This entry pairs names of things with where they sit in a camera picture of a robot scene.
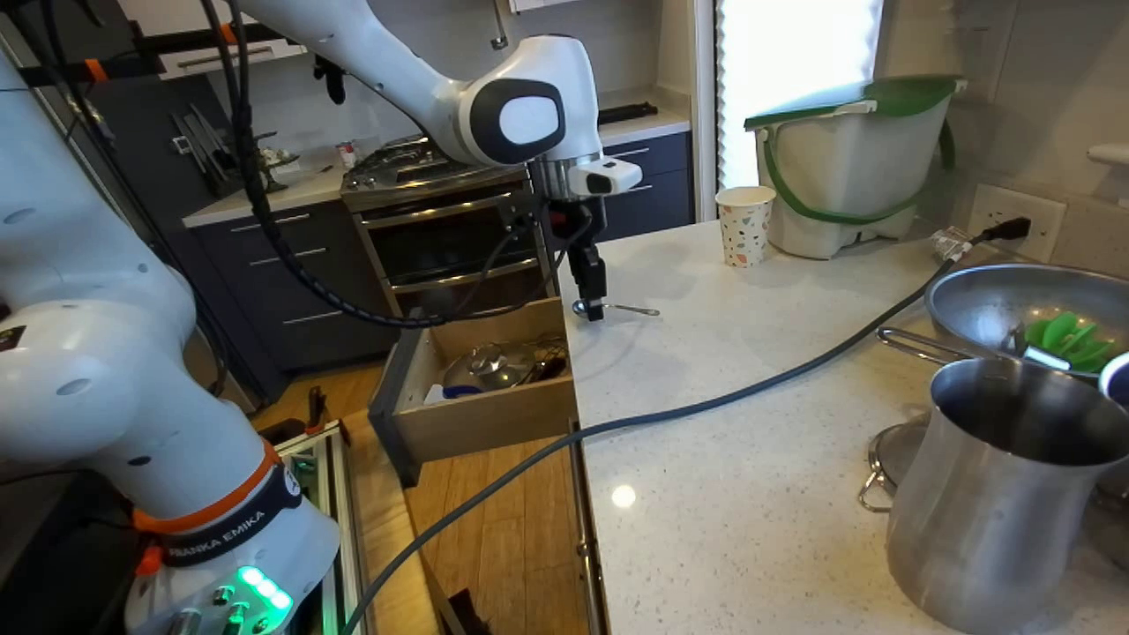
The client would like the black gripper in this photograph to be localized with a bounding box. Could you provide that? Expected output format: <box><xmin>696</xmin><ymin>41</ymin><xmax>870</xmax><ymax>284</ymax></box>
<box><xmin>539</xmin><ymin>192</ymin><xmax>613</xmax><ymax>324</ymax></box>

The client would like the metallic measuring spoon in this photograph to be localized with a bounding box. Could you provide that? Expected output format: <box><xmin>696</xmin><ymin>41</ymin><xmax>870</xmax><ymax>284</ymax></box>
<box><xmin>573</xmin><ymin>295</ymin><xmax>669</xmax><ymax>324</ymax></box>

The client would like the wooden kitchen drawer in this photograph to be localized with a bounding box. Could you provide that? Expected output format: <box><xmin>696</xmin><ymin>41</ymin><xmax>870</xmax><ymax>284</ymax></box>
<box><xmin>364</xmin><ymin>294</ymin><xmax>584</xmax><ymax>495</ymax></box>

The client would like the speckled paper cup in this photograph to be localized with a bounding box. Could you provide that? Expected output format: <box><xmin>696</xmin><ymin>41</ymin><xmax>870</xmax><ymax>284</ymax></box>
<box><xmin>713</xmin><ymin>182</ymin><xmax>781</xmax><ymax>273</ymax></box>

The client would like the white bin with green lid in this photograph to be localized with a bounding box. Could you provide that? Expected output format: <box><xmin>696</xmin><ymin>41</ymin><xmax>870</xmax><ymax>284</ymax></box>
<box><xmin>741</xmin><ymin>70</ymin><xmax>970</xmax><ymax>265</ymax></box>

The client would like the dark blue base cabinet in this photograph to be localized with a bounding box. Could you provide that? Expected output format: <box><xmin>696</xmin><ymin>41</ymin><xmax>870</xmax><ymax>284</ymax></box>
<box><xmin>180</xmin><ymin>124</ymin><xmax>700</xmax><ymax>407</ymax></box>

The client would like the metal mixing bowl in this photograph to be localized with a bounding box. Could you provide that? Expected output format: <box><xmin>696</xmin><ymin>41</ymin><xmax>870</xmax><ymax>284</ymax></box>
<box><xmin>921</xmin><ymin>261</ymin><xmax>1129</xmax><ymax>386</ymax></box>

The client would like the black power plug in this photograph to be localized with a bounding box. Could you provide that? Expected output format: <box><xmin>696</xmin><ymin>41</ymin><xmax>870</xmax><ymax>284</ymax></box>
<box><xmin>977</xmin><ymin>213</ymin><xmax>1038</xmax><ymax>246</ymax></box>

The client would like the tall metal pitcher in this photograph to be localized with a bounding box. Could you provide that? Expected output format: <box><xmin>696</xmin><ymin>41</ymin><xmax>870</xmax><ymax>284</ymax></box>
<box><xmin>887</xmin><ymin>353</ymin><xmax>1129</xmax><ymax>635</ymax></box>

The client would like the green item in bowl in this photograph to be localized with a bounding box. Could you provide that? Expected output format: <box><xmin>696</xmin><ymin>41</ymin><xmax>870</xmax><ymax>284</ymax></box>
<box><xmin>1015</xmin><ymin>308</ymin><xmax>1129</xmax><ymax>378</ymax></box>

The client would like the blue rimmed container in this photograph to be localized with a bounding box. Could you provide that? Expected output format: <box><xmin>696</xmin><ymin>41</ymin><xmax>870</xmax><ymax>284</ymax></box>
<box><xmin>1098</xmin><ymin>351</ymin><xmax>1129</xmax><ymax>414</ymax></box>

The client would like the blue-grey power cable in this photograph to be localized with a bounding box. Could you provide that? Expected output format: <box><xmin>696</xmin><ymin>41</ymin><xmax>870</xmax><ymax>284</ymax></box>
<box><xmin>336</xmin><ymin>230</ymin><xmax>981</xmax><ymax>635</ymax></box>

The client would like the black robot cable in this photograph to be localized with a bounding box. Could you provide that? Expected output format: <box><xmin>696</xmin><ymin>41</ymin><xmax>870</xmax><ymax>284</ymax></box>
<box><xmin>195</xmin><ymin>0</ymin><xmax>562</xmax><ymax>334</ymax></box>

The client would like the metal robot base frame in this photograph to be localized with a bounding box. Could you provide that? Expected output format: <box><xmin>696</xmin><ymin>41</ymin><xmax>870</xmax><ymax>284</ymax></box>
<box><xmin>275</xmin><ymin>421</ymin><xmax>364</xmax><ymax>635</ymax></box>

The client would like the white wall outlet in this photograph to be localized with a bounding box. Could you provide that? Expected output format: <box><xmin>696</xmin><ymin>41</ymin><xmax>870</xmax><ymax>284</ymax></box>
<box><xmin>965</xmin><ymin>180</ymin><xmax>1068</xmax><ymax>265</ymax></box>

